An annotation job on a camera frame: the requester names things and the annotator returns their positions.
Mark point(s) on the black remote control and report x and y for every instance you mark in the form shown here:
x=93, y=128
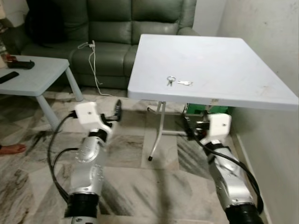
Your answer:
x=8, y=77

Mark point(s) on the black bag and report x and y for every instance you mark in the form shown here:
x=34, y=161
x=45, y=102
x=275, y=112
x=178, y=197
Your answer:
x=46, y=21

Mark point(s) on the green leather sofa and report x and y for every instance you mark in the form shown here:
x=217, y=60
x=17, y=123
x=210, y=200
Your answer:
x=117, y=28

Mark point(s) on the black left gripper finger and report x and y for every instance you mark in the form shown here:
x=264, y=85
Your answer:
x=118, y=108

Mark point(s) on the person's bare foot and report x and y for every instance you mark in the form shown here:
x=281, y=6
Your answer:
x=11, y=149

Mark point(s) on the small white side table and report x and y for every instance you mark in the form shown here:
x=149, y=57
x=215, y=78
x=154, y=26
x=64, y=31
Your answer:
x=37, y=74

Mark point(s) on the large white folding table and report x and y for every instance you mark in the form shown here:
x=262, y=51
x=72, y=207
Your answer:
x=219, y=65

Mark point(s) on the green plastic crate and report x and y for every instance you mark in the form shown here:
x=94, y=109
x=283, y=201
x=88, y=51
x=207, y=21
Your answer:
x=216, y=109

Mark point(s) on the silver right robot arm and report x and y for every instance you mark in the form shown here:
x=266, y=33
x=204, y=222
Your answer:
x=229, y=182

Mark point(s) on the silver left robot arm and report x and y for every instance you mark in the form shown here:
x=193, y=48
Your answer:
x=88, y=163

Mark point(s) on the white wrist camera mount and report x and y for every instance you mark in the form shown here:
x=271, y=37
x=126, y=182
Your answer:
x=219, y=126
x=88, y=113

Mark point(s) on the black case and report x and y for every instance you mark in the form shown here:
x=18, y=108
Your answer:
x=21, y=63

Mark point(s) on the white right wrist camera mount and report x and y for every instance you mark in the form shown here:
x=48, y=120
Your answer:
x=219, y=126

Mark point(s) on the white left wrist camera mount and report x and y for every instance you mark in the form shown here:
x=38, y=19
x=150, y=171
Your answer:
x=88, y=113

